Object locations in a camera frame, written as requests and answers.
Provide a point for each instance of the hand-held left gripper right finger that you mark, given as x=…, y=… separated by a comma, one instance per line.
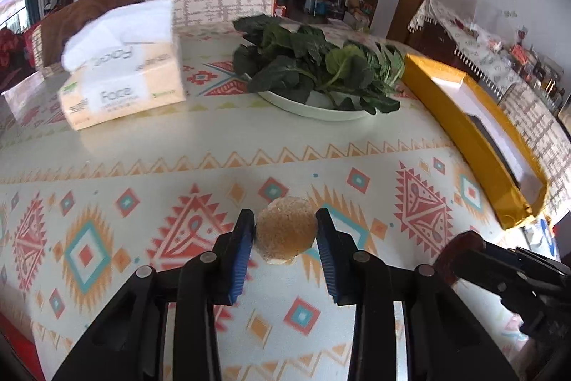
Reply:
x=328, y=265

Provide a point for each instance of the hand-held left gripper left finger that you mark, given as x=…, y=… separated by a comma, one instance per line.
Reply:
x=241, y=260

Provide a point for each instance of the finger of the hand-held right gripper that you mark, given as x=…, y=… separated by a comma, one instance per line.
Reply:
x=490, y=274
x=499, y=252

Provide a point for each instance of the white snack packet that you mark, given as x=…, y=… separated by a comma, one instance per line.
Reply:
x=539, y=236

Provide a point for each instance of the black smartphone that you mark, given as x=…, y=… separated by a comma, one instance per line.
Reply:
x=495, y=149

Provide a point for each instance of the patterned tablecloth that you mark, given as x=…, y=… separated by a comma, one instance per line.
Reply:
x=134, y=158

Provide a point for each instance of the white oval plate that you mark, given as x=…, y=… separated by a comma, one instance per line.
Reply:
x=321, y=111

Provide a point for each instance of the yellow cardboard box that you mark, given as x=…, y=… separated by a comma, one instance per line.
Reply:
x=446, y=104

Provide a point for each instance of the green spinach leaves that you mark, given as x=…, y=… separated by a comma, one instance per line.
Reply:
x=312, y=60

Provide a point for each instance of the table with lace cloth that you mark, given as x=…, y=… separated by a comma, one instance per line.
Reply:
x=481, y=46

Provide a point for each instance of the beige tissue box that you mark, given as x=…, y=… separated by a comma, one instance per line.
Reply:
x=125, y=86

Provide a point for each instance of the white mesh food cover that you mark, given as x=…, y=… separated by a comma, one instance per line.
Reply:
x=455, y=4

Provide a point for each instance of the brown cushioned chair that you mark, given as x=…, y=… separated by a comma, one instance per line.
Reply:
x=76, y=20

